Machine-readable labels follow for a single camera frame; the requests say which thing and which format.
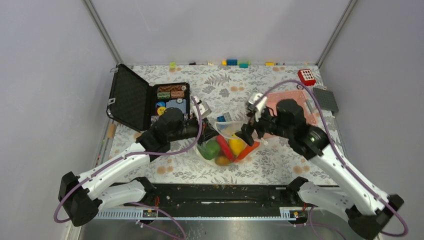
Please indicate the blue grey brick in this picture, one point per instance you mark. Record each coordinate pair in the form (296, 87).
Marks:
(225, 117)

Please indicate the clear zip top bag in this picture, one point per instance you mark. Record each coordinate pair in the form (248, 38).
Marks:
(228, 131)

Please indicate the black open case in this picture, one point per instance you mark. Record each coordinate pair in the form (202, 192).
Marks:
(137, 104)

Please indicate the red chili toy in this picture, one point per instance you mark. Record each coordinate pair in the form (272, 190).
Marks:
(225, 148)

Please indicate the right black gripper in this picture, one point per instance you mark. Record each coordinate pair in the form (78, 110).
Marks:
(245, 134)

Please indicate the green teal brick at wall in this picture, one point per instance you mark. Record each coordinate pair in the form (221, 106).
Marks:
(243, 65)

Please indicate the orange carrot toy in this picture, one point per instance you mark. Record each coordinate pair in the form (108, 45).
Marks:
(246, 151)

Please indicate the wooden block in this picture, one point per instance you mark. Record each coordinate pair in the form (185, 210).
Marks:
(111, 130)

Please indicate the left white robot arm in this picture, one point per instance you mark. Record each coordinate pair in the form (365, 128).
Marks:
(83, 195)

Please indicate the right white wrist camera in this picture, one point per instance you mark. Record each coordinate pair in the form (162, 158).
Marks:
(256, 103)

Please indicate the blue brick at wall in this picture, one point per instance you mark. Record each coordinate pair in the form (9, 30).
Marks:
(231, 62)

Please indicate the red grid block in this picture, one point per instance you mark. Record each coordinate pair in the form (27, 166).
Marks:
(306, 77)

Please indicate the dark grey baseplate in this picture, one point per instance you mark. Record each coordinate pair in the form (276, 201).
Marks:
(326, 99)

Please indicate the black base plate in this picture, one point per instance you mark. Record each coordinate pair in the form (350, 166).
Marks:
(221, 200)

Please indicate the brown kiwi toy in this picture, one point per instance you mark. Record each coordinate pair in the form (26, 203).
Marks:
(222, 161)

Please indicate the yellow pepper toy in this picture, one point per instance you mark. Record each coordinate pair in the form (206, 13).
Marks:
(236, 146)

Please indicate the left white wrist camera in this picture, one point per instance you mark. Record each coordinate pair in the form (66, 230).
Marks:
(200, 108)

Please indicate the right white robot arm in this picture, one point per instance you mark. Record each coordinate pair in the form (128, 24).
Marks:
(362, 205)

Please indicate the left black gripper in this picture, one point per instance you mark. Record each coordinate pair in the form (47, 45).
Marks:
(207, 131)

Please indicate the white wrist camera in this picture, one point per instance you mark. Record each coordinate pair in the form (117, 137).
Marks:
(200, 108)
(256, 103)

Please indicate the pink plastic basket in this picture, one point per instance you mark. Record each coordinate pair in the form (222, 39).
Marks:
(294, 101)

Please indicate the lime green brick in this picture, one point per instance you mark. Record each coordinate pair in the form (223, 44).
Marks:
(172, 65)

